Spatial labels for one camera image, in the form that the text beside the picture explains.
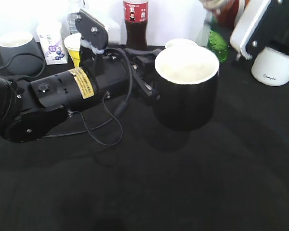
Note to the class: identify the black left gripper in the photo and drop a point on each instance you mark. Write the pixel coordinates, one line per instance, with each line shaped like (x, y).
(121, 72)

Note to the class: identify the black mug white inside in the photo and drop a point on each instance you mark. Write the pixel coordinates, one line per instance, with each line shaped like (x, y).
(187, 80)

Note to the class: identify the brown nescafe coffee bottle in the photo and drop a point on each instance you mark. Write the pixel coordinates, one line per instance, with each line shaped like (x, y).
(224, 11)

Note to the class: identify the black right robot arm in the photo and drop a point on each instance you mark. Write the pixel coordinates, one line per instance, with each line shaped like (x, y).
(272, 30)

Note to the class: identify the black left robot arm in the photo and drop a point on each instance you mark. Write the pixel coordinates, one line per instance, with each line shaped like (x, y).
(31, 108)

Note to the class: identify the red mug white inside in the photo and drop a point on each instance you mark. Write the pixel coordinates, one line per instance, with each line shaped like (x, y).
(180, 42)

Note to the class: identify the green sprite bottle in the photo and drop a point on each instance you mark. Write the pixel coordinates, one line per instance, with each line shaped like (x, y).
(216, 43)

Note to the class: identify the white mug with script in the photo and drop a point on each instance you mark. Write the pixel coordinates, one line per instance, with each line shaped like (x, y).
(271, 67)

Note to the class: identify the grey mug white inside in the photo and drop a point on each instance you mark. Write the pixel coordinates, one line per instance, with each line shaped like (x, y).
(23, 49)

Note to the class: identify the cola bottle red label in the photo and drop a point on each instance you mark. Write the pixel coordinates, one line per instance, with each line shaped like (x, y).
(136, 14)

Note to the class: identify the yellow paper cup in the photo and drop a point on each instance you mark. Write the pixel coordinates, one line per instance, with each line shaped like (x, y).
(72, 43)

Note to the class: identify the clear water bottle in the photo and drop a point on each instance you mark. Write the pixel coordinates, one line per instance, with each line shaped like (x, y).
(73, 9)

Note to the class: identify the white blueberry milk carton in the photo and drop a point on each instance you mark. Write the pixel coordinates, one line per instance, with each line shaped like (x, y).
(51, 41)

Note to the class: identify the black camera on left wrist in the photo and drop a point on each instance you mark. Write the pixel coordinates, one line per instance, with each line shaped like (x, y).
(93, 32)

